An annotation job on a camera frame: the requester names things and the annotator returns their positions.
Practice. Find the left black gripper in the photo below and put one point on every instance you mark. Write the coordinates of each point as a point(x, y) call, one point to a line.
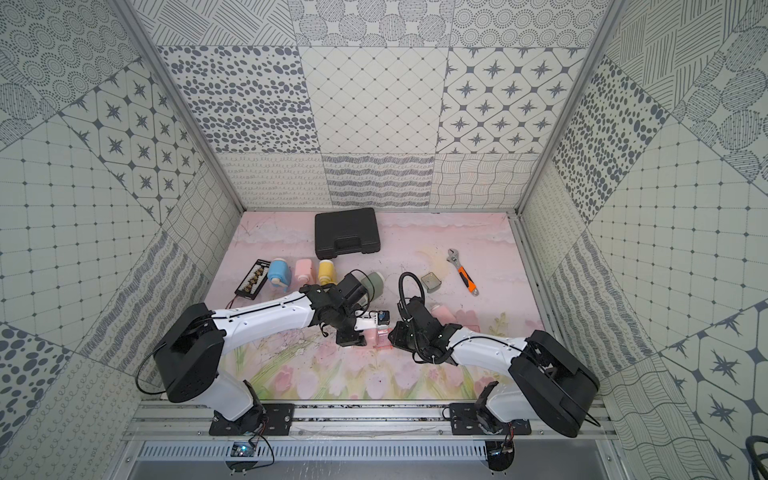
point(349, 333)

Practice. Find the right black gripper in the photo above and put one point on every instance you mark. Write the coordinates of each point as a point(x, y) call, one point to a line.
point(397, 339)

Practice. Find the yellow pencil sharpener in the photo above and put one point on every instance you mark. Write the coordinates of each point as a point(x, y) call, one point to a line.
point(326, 273)

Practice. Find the pink pencil sharpener back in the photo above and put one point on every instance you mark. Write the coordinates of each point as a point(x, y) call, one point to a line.
point(378, 338)

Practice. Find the pink pencil sharpener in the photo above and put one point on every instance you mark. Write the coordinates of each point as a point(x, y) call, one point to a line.
point(304, 271)
point(378, 338)
point(443, 314)

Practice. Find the green pencil sharpener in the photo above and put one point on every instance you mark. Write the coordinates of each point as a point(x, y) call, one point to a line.
point(376, 280)

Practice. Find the pink pencil sharpener front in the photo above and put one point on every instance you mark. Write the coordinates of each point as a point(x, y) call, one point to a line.
point(304, 271)

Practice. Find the grey transparent tray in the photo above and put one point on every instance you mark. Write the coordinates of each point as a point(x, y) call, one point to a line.
point(431, 282)

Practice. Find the blue pencil sharpener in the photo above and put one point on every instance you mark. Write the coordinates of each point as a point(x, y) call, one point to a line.
point(279, 273)

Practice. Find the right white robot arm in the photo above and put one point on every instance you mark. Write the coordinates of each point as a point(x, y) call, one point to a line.
point(559, 387)

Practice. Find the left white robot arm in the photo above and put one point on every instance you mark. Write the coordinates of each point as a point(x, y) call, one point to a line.
point(188, 355)

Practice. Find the black plastic tool case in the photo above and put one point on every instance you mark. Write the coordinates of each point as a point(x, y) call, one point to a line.
point(346, 232)

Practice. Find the black charging board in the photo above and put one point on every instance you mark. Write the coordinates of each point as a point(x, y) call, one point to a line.
point(254, 280)

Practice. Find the orange handled adjustable wrench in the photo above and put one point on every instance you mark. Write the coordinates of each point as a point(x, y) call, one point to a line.
point(453, 258)

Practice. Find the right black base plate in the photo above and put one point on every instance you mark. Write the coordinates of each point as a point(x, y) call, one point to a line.
point(466, 420)

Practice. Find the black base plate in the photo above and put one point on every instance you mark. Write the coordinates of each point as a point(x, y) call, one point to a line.
point(466, 420)
point(264, 418)

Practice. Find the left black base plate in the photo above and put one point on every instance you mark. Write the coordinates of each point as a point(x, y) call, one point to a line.
point(264, 418)

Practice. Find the aluminium mounting rail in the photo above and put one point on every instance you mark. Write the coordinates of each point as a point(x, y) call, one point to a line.
point(329, 431)

